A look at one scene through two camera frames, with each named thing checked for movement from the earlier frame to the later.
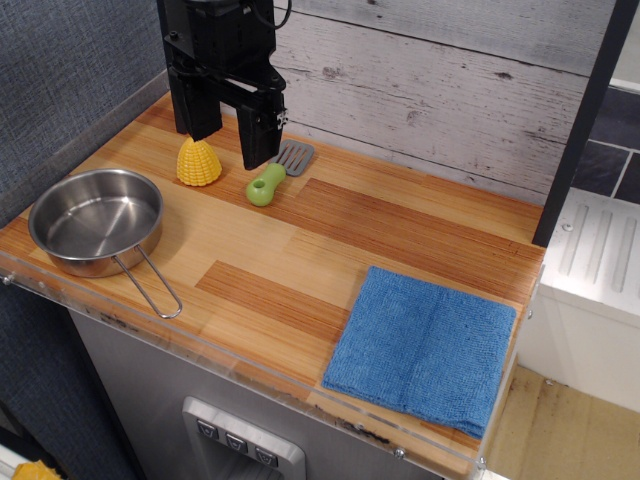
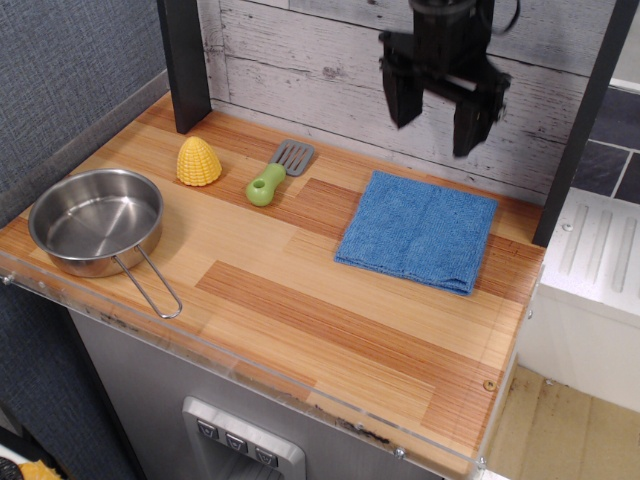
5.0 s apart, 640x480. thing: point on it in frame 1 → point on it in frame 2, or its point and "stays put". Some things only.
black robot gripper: (215, 50) → (449, 44)
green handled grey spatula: (292, 159) stays put
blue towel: (424, 348) → (433, 235)
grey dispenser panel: (223, 445) stays put
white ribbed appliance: (582, 328) stays put
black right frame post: (585, 122) stays put
